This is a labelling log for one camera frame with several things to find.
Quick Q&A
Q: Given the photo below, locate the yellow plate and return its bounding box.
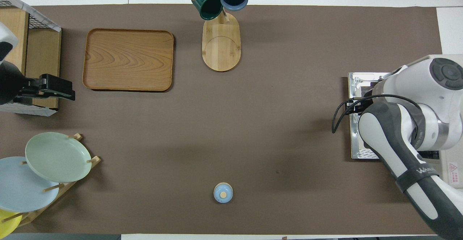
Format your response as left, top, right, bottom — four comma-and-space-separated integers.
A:
0, 209, 22, 240

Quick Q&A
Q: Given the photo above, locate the pale green plate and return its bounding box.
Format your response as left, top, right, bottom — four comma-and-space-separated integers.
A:
25, 132, 92, 183

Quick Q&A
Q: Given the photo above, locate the wooden serving tray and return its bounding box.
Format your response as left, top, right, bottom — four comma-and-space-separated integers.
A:
82, 28, 175, 92

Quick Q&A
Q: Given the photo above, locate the brown table mat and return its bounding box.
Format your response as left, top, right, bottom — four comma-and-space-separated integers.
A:
0, 4, 442, 235

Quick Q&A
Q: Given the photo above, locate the dark green mug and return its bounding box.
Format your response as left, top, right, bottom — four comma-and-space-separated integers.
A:
191, 0, 224, 21

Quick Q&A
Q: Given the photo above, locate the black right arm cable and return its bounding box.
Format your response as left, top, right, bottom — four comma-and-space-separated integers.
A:
332, 94, 422, 134

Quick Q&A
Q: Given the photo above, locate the wooden plate rack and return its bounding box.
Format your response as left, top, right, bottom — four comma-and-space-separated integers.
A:
2, 133, 101, 227

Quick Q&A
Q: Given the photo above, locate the wooden shelf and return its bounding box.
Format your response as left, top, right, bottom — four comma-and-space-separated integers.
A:
0, 8, 62, 110

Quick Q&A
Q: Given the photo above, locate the wooden mug tree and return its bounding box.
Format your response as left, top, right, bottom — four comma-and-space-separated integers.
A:
191, 0, 250, 72

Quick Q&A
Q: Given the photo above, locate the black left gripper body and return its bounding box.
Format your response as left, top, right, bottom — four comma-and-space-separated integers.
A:
0, 61, 47, 105

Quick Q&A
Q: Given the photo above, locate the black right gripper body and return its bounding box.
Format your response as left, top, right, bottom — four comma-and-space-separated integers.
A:
346, 96, 374, 116

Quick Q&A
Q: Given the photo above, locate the large light blue plate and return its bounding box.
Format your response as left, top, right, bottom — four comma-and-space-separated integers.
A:
0, 156, 60, 213

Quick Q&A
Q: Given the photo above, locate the white toaster oven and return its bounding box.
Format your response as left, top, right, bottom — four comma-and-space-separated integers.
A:
348, 72, 463, 190

